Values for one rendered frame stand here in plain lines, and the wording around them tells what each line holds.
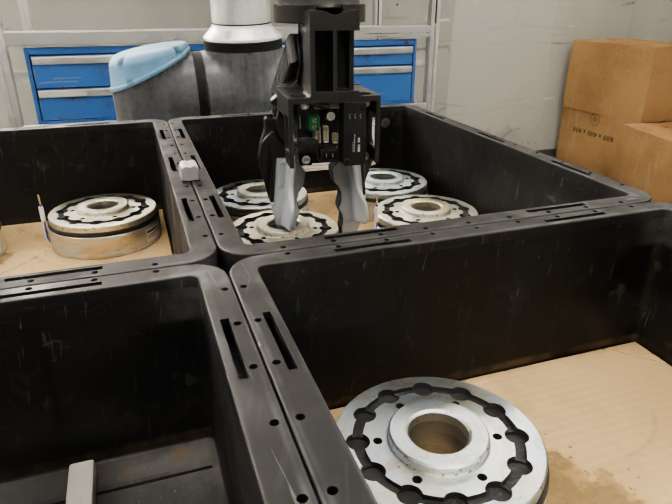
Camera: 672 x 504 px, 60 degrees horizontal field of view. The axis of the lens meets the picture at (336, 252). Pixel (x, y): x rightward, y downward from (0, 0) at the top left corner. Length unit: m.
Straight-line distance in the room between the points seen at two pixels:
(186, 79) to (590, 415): 0.69
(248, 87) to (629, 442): 0.69
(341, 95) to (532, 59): 3.59
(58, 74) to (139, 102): 1.56
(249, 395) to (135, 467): 0.15
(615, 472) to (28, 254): 0.52
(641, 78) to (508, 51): 0.77
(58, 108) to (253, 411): 2.29
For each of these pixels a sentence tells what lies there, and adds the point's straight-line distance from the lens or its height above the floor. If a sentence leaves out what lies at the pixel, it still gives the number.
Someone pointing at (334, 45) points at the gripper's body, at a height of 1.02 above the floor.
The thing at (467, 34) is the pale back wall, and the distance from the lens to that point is 3.75.
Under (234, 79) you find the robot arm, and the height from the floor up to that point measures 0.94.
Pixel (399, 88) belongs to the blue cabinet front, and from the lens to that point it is 2.65.
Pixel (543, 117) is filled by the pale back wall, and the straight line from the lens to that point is 4.15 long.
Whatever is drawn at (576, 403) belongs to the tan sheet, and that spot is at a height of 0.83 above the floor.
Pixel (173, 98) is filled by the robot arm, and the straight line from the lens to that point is 0.88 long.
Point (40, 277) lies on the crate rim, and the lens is 0.32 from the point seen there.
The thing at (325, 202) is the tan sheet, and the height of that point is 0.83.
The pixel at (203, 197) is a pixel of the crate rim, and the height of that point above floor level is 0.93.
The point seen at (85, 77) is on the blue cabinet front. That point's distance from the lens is 2.43.
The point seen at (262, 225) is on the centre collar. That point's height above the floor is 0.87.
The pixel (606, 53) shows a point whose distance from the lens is 3.89.
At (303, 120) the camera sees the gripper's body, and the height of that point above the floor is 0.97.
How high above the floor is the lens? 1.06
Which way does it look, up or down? 24 degrees down
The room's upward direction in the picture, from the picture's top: straight up
